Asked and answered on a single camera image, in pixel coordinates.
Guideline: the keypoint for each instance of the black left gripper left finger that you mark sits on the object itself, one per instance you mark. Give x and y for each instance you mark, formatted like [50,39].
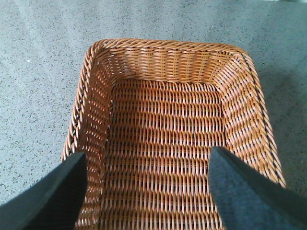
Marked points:
[54,203]

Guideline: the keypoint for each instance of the brown wicker basket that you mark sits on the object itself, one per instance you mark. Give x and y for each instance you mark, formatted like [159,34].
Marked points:
[147,113]

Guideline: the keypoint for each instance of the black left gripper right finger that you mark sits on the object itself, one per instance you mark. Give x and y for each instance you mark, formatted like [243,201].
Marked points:
[246,200]

